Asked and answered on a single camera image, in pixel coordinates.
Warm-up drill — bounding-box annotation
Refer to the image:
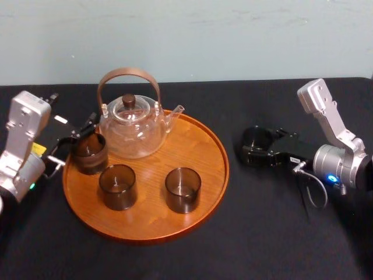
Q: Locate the glass teapot with wooden handle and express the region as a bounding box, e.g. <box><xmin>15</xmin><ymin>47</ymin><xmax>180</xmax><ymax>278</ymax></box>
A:
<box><xmin>96</xmin><ymin>67</ymin><xmax>186</xmax><ymax>160</ymax></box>

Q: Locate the smoked glass cup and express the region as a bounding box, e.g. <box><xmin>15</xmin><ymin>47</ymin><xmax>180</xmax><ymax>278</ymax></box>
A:
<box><xmin>71</xmin><ymin>132</ymin><xmax>110</xmax><ymax>176</ymax></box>
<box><xmin>98</xmin><ymin>163</ymin><xmax>138</xmax><ymax>212</ymax></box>
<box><xmin>164</xmin><ymin>167</ymin><xmax>203</xmax><ymax>215</ymax></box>
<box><xmin>241</xmin><ymin>125</ymin><xmax>276</xmax><ymax>169</ymax></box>

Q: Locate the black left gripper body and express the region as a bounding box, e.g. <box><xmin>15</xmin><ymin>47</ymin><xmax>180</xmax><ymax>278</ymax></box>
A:
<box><xmin>31</xmin><ymin>115</ymin><xmax>79</xmax><ymax>177</ymax></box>

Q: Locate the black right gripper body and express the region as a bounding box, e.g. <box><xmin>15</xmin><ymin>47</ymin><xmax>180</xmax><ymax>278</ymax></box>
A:
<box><xmin>269</xmin><ymin>131</ymin><xmax>318</xmax><ymax>173</ymax></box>

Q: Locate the glass lid with wooden knob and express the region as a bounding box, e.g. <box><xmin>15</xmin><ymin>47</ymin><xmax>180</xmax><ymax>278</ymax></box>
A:
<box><xmin>111</xmin><ymin>93</ymin><xmax>153</xmax><ymax>122</ymax></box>

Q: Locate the thin cable with silver plug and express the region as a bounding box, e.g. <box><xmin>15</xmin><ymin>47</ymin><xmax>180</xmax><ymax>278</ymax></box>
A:
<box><xmin>43</xmin><ymin>155</ymin><xmax>66</xmax><ymax>179</ymax></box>
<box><xmin>292</xmin><ymin>160</ymin><xmax>329</xmax><ymax>223</ymax></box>

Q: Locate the round wooden tray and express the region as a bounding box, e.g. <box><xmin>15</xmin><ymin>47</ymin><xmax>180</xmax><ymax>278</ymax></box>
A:
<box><xmin>62</xmin><ymin>109</ymin><xmax>230</xmax><ymax>242</ymax></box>

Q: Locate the black table cloth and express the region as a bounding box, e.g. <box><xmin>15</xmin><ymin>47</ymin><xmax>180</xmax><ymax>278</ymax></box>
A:
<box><xmin>0</xmin><ymin>76</ymin><xmax>373</xmax><ymax>280</ymax></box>

